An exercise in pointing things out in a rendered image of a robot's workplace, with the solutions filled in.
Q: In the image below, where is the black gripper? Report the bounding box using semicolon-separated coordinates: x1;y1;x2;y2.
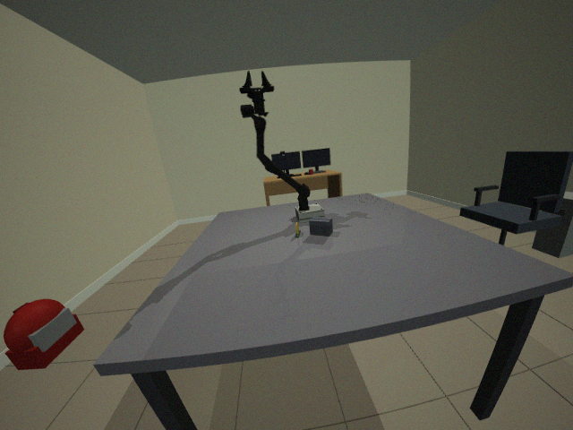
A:
239;71;274;105

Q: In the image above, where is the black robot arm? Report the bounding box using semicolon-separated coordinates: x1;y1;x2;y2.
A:
241;104;310;211

